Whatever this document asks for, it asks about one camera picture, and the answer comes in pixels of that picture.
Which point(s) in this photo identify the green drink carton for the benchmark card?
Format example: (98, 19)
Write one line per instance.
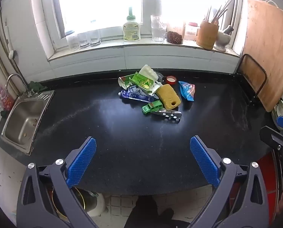
(142, 82)

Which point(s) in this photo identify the chrome faucet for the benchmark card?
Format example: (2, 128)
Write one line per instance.
(13, 76)

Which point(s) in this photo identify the white green-capped squeeze bottle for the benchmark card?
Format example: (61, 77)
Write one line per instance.
(131, 29)

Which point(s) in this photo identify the dark pestle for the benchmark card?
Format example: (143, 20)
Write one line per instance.
(228, 28)

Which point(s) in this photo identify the red-lidded clear jar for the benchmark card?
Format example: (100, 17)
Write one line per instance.
(191, 30)

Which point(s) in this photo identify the bamboo utensil holder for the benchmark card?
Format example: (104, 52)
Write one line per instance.
(206, 35)

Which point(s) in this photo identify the wooden cutting board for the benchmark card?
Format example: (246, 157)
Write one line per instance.
(267, 47)

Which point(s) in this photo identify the white bucket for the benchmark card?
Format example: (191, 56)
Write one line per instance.
(96, 204)

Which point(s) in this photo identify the jar of red spice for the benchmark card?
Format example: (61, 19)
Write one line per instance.
(174, 36)

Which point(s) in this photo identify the metal pot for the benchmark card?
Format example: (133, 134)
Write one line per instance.
(58, 201)

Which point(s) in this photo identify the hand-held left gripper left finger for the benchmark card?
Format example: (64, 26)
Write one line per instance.
(82, 161)

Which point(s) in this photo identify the green cloth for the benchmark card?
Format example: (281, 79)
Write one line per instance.
(37, 86)

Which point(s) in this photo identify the yellow sponge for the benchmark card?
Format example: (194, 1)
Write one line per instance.
(167, 96)

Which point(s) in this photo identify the stainless steel sink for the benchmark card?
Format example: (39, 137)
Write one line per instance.
(23, 121)

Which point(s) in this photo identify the white window frame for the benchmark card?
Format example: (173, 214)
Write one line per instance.
(46, 16)

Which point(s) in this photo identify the white stone mortar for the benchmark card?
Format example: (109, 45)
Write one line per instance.
(222, 41)

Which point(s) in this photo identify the green toy car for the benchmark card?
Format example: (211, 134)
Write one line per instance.
(152, 106)

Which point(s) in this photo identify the bundle of chopsticks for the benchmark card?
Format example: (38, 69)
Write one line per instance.
(217, 13)

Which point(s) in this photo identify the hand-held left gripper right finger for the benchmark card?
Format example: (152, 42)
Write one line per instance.
(204, 161)

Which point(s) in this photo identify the tall textured glass tumbler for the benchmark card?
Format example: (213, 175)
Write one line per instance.
(158, 29)

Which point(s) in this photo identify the red jar lid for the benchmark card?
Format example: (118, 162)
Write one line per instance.
(171, 80)

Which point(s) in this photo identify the red trash bin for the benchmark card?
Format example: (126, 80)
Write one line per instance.
(266, 171)

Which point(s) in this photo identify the blue snack packet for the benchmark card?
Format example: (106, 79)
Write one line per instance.
(187, 90)

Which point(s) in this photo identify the clear drinking glass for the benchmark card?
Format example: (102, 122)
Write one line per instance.
(72, 41)
(95, 38)
(84, 40)

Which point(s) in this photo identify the pink dish soap bottle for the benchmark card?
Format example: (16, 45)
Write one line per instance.
(4, 97)

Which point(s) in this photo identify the white plate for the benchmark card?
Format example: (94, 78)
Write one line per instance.
(281, 110)

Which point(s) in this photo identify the white wall pipe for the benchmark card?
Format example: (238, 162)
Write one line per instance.
(10, 45)

